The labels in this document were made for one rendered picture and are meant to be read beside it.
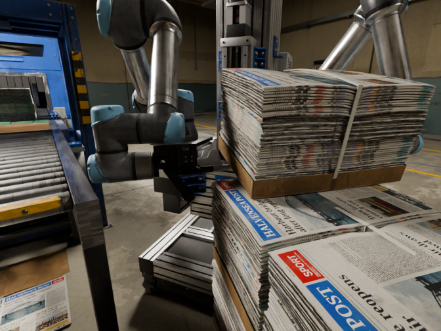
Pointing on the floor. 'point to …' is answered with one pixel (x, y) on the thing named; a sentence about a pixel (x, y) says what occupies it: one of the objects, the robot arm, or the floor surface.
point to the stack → (327, 260)
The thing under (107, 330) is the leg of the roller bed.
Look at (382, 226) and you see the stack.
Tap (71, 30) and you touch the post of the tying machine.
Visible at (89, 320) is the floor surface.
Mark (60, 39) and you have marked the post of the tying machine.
